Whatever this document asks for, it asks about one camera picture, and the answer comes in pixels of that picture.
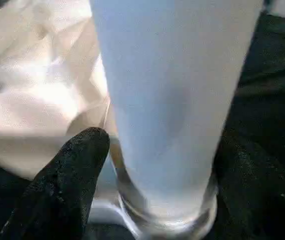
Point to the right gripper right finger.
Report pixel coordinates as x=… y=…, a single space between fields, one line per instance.
x=257 y=200

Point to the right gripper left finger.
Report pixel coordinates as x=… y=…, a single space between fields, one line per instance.
x=62 y=190

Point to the white plastic table top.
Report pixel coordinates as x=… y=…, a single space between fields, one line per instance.
x=32 y=100

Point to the black table mat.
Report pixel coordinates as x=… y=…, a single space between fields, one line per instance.
x=272 y=100

